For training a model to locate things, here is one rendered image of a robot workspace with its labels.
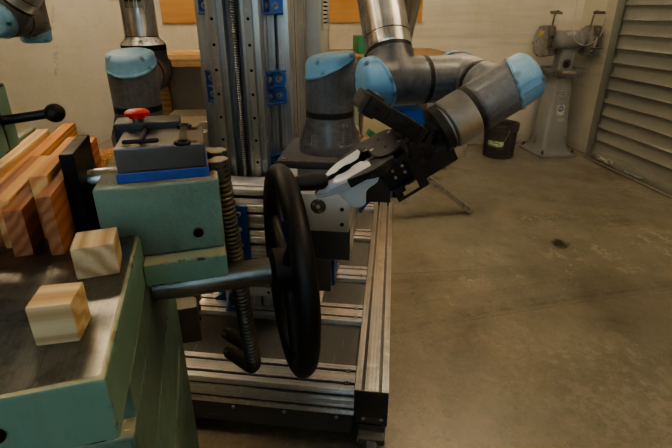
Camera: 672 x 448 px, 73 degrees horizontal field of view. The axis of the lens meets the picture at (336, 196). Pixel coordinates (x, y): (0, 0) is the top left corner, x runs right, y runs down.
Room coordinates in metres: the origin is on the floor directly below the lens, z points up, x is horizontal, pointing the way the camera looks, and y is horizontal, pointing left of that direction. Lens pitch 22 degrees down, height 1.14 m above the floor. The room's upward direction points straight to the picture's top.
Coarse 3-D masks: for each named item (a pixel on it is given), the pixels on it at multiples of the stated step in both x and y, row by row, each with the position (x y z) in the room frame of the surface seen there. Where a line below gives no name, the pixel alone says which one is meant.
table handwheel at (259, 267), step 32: (288, 192) 0.49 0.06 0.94; (288, 224) 0.46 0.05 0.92; (288, 256) 0.50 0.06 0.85; (160, 288) 0.48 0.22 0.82; (192, 288) 0.49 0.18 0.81; (224, 288) 0.50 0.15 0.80; (288, 288) 0.52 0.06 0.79; (288, 320) 0.52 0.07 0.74; (320, 320) 0.42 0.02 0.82; (288, 352) 0.51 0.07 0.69
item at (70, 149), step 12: (72, 144) 0.51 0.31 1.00; (84, 144) 0.53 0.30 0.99; (60, 156) 0.47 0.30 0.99; (72, 156) 0.48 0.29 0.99; (84, 156) 0.52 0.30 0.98; (72, 168) 0.48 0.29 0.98; (84, 168) 0.51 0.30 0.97; (96, 168) 0.52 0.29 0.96; (108, 168) 0.52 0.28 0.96; (72, 180) 0.48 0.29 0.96; (84, 180) 0.50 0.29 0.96; (96, 180) 0.51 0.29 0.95; (72, 192) 0.47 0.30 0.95; (84, 192) 0.49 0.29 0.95; (72, 204) 0.47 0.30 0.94; (84, 204) 0.48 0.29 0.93; (84, 216) 0.48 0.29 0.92
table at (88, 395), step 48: (0, 288) 0.36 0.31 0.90; (96, 288) 0.36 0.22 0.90; (144, 288) 0.44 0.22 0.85; (0, 336) 0.29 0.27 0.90; (96, 336) 0.29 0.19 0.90; (0, 384) 0.24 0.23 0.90; (48, 384) 0.24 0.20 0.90; (96, 384) 0.25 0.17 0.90; (0, 432) 0.23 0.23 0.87; (48, 432) 0.24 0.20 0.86; (96, 432) 0.24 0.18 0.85
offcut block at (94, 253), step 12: (108, 228) 0.42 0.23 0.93; (84, 240) 0.39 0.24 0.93; (96, 240) 0.39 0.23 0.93; (108, 240) 0.39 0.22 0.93; (72, 252) 0.37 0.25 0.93; (84, 252) 0.38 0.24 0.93; (96, 252) 0.38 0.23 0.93; (108, 252) 0.38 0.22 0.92; (120, 252) 0.41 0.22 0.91; (84, 264) 0.38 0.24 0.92; (96, 264) 0.38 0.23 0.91; (108, 264) 0.38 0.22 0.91; (120, 264) 0.40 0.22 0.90; (84, 276) 0.38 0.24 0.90; (96, 276) 0.38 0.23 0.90
